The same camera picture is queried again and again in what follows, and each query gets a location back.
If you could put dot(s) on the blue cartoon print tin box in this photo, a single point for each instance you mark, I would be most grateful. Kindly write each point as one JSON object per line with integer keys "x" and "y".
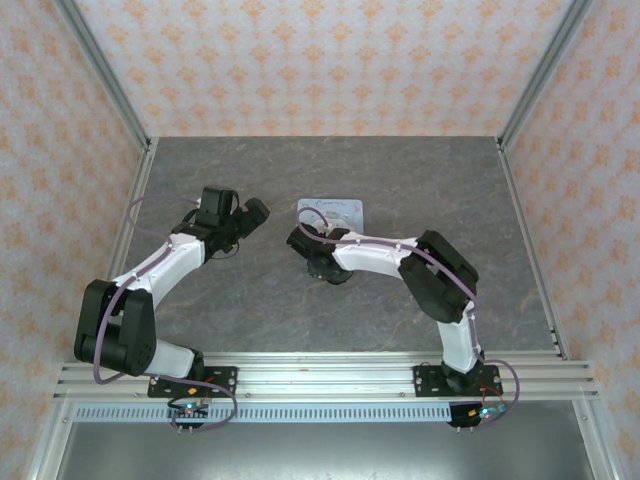
{"x": 350, "y": 212}

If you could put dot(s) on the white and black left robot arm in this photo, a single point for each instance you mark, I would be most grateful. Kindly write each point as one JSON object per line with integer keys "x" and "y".
{"x": 165, "y": 260}

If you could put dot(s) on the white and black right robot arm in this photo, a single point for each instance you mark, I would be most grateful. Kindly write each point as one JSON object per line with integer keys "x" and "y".
{"x": 370, "y": 257}

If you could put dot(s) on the grey metal panel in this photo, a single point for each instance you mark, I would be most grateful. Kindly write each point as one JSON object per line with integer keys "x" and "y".
{"x": 325, "y": 455}

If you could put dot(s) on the aluminium table side rail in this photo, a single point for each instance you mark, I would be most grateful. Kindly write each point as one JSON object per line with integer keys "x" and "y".
{"x": 122, "y": 235}
{"x": 525, "y": 225}

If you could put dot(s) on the aluminium mounting rail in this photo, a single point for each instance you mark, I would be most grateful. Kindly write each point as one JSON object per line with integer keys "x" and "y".
{"x": 325, "y": 375}

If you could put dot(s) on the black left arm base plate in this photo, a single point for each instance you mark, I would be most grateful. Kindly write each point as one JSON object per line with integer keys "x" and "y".
{"x": 225, "y": 380}

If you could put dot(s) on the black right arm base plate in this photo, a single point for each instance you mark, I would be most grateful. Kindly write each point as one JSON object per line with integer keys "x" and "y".
{"x": 425, "y": 380}

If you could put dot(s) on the aluminium frame post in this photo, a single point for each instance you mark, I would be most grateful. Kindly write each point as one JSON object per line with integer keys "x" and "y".
{"x": 542, "y": 75}
{"x": 106, "y": 75}

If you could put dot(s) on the aluminium lower frame bar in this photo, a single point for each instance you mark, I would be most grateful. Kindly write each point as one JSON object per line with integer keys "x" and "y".
{"x": 597, "y": 445}
{"x": 50, "y": 445}

